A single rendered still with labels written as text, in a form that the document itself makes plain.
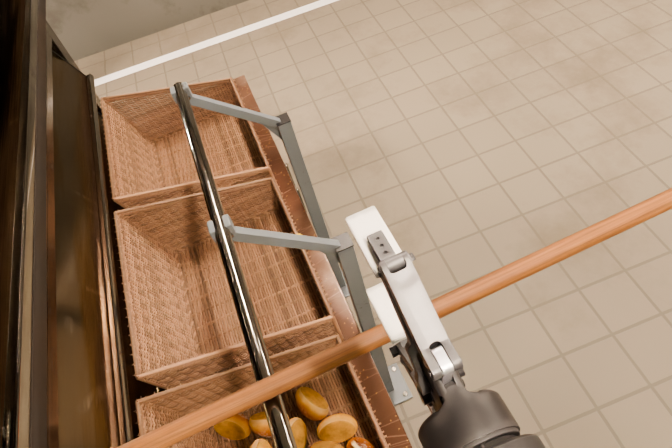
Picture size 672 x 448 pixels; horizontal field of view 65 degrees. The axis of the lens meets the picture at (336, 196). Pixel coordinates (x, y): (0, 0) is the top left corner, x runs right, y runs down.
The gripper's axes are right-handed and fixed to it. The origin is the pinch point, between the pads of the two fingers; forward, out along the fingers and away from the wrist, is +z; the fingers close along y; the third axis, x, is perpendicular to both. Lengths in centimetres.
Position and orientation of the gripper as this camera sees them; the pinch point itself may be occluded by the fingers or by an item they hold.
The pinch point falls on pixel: (374, 261)
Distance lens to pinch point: 54.8
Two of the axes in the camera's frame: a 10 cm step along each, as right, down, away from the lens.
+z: -3.7, -6.7, 6.4
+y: 1.8, 6.3, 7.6
